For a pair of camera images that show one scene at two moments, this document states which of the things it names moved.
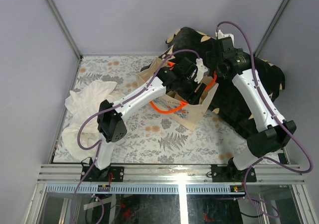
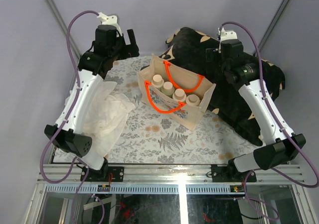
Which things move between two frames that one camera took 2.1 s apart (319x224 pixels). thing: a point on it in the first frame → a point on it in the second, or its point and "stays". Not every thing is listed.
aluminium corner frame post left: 57,13 stays
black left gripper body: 187,87 → 118,51
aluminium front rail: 170,173 stays
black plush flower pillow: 227,102 stays
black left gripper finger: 201,88 → 131,37
